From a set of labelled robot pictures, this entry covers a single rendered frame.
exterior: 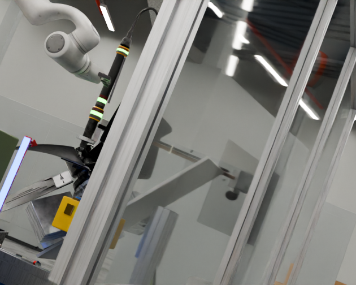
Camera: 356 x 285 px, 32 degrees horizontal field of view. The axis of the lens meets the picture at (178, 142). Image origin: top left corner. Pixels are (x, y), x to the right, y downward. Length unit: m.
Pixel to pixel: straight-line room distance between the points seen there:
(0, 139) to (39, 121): 8.00
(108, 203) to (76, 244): 0.06
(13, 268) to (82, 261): 1.11
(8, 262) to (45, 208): 0.33
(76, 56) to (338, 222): 6.22
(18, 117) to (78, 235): 8.96
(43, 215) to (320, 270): 5.97
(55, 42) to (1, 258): 0.65
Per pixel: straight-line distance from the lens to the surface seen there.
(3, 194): 1.91
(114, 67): 2.24
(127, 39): 2.26
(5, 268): 1.84
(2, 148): 1.61
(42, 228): 2.09
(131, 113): 0.74
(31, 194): 2.27
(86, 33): 1.90
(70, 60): 1.91
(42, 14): 1.96
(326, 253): 7.81
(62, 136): 9.47
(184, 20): 0.75
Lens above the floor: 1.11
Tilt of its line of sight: 7 degrees up
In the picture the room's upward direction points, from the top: 22 degrees clockwise
